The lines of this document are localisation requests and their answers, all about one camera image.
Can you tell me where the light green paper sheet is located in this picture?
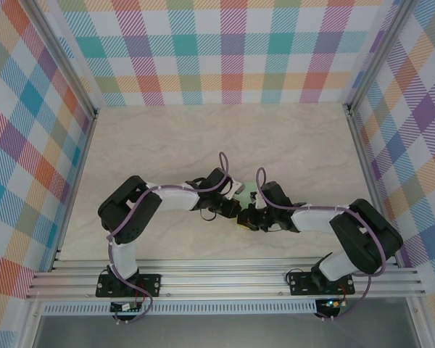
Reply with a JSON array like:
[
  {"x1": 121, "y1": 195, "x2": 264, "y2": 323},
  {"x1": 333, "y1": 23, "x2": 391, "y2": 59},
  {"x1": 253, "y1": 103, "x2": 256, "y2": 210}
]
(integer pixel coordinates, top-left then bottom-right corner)
[{"x1": 234, "y1": 180, "x2": 260, "y2": 233}]

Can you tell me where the circuit board with lit LED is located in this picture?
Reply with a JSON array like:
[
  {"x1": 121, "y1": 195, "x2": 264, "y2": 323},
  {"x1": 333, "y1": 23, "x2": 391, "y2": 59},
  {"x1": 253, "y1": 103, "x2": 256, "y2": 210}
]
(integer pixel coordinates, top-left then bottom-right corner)
[{"x1": 320, "y1": 298, "x2": 349, "y2": 310}]

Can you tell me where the grey metal panel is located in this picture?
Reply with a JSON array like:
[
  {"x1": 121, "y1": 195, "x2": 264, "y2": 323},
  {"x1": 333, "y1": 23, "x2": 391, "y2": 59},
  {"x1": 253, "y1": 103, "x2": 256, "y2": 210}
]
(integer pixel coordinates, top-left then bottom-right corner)
[{"x1": 32, "y1": 313, "x2": 421, "y2": 348}]

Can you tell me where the black circuit board white label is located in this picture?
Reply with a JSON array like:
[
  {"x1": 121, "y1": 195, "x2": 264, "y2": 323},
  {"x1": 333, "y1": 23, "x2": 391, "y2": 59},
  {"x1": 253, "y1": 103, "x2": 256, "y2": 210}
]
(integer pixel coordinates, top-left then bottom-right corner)
[{"x1": 110, "y1": 302, "x2": 143, "y2": 313}]

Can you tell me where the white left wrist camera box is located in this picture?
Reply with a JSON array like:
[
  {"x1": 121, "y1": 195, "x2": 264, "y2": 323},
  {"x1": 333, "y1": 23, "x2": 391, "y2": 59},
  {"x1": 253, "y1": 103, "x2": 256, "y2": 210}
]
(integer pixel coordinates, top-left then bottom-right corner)
[{"x1": 223, "y1": 178, "x2": 246, "y2": 201}]

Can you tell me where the narrow aluminium rail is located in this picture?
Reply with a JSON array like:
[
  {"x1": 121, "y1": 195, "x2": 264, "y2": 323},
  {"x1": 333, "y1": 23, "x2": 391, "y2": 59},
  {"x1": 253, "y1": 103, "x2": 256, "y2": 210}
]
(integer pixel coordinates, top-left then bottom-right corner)
[{"x1": 50, "y1": 257, "x2": 400, "y2": 273}]

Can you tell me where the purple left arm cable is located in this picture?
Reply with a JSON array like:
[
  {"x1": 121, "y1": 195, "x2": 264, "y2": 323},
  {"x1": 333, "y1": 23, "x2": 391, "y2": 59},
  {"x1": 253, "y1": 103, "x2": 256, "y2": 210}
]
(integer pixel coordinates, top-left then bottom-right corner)
[{"x1": 107, "y1": 151, "x2": 232, "y2": 325}]

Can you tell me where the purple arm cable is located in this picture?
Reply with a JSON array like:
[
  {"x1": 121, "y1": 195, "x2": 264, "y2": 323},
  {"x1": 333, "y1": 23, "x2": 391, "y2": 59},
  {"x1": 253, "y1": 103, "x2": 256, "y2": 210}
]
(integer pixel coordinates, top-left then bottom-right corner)
[
  {"x1": 107, "y1": 151, "x2": 232, "y2": 325},
  {"x1": 255, "y1": 166, "x2": 389, "y2": 322}
]

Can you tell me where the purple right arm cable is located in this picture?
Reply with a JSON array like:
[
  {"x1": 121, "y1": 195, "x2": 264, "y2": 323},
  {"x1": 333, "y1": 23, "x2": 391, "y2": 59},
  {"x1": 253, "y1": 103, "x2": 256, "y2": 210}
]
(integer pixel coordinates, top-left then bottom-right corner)
[{"x1": 255, "y1": 166, "x2": 389, "y2": 322}]

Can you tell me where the thin black cable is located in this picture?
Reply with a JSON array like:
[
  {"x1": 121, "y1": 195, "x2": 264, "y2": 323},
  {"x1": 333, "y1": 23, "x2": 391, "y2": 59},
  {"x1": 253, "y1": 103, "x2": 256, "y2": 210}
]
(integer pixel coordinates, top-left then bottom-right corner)
[{"x1": 285, "y1": 263, "x2": 315, "y2": 288}]

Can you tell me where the wide aluminium rail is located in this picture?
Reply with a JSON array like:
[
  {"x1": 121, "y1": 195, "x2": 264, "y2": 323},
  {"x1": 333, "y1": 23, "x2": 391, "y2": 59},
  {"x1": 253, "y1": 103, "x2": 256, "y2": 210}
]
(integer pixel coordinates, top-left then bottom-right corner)
[{"x1": 24, "y1": 271, "x2": 428, "y2": 301}]

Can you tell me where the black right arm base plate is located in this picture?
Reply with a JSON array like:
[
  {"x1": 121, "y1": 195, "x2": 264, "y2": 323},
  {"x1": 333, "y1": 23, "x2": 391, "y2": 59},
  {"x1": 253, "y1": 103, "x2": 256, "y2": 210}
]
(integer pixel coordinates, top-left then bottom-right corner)
[{"x1": 288, "y1": 272, "x2": 356, "y2": 297}]

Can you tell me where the white slotted cable duct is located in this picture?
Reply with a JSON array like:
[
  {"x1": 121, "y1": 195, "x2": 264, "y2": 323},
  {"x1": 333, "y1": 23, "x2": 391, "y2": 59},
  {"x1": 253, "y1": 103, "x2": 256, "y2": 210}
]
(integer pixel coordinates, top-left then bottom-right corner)
[{"x1": 42, "y1": 299, "x2": 345, "y2": 316}]

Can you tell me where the thin red wire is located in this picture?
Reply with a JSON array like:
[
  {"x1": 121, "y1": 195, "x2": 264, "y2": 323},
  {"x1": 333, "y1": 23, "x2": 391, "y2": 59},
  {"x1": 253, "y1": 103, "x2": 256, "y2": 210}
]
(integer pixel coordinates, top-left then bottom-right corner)
[
  {"x1": 133, "y1": 283, "x2": 149, "y2": 308},
  {"x1": 336, "y1": 283, "x2": 350, "y2": 305}
]

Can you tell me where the slim aluminium frame bar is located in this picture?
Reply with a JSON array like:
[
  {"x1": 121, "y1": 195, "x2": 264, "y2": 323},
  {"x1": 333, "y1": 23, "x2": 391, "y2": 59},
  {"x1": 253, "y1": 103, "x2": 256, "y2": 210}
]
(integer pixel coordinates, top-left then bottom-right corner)
[
  {"x1": 346, "y1": 104, "x2": 402, "y2": 268},
  {"x1": 49, "y1": 108, "x2": 99, "y2": 273}
]

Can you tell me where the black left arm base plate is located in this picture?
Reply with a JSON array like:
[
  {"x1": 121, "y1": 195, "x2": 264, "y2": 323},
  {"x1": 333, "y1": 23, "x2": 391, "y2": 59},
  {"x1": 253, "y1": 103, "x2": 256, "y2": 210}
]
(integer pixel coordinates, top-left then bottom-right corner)
[{"x1": 96, "y1": 274, "x2": 162, "y2": 299}]

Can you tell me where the aluminium frame post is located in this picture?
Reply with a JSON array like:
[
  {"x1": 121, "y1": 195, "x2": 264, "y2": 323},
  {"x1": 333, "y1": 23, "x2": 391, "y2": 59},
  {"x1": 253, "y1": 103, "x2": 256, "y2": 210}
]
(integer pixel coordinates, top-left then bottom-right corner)
[
  {"x1": 407, "y1": 296, "x2": 433, "y2": 348},
  {"x1": 23, "y1": 0, "x2": 99, "y2": 119},
  {"x1": 17, "y1": 299, "x2": 44, "y2": 348},
  {"x1": 343, "y1": 0, "x2": 417, "y2": 116}
]

